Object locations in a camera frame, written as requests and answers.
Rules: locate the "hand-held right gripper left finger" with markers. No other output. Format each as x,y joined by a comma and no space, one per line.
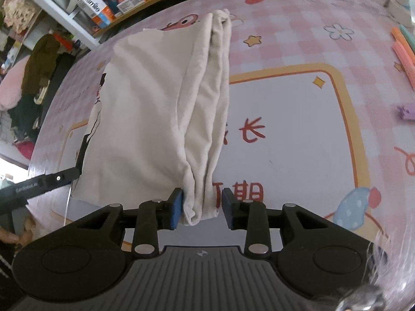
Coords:
176,207

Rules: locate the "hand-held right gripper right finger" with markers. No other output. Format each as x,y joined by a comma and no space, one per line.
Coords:
227,208

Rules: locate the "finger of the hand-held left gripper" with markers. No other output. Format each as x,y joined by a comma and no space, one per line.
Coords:
60,178

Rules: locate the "white t-shirt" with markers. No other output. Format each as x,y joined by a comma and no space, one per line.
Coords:
149,113

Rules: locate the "person's left hand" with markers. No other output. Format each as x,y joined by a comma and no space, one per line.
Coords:
14,237

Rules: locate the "red cloth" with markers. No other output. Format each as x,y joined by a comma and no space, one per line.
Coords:
25,150

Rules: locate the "pink plush pillow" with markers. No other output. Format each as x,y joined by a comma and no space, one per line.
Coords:
11,84

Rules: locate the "brown coat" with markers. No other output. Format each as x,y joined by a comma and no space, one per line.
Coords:
40,64

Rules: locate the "pink printed table mat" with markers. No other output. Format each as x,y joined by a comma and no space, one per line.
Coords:
291,110

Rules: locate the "floral cloth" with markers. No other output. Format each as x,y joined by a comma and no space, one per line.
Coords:
18,11

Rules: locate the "white shelf unit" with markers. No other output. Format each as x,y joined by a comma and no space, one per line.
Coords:
48,3

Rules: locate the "small purple toy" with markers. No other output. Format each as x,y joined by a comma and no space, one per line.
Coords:
407,111

